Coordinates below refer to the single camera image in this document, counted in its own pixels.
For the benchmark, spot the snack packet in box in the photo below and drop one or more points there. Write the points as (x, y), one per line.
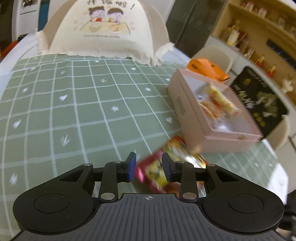
(215, 104)

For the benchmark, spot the pink storage box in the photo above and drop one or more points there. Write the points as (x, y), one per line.
(201, 133)

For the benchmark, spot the green checked tablecloth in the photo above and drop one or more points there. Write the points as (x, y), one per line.
(59, 112)

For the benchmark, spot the black gift box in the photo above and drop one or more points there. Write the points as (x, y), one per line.
(265, 107)

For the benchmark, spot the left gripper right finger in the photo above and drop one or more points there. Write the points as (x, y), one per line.
(183, 173)

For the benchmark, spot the red snack bag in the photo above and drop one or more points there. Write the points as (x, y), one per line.
(162, 170)

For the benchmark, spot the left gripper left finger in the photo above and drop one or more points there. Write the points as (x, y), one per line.
(114, 173)

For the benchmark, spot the wooden shelf with items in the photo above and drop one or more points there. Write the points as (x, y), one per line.
(269, 27)

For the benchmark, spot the orange bag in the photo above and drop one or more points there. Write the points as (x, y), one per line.
(207, 68)

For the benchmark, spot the cream cartoon food cover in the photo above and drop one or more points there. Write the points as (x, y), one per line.
(111, 29)

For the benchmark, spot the beige chair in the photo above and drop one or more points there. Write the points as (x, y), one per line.
(217, 56)

